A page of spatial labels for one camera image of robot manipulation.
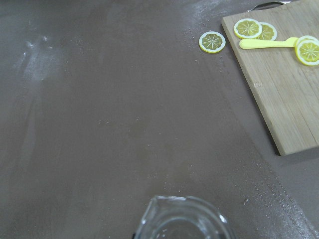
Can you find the clear glass measuring cup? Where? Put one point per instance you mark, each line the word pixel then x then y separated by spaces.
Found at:
pixel 189 217

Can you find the lemon slice off board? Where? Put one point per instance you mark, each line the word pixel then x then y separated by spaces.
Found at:
pixel 212 42

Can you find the lemon slice top of pair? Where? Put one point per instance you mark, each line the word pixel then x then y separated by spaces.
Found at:
pixel 247 28

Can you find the wooden cutting board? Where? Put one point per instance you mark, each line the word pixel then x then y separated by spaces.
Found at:
pixel 286 91

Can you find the lemon slice under pair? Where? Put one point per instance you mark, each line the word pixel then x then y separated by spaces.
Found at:
pixel 268 32

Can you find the lemon slice on knife blade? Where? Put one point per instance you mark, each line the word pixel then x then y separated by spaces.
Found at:
pixel 307 50

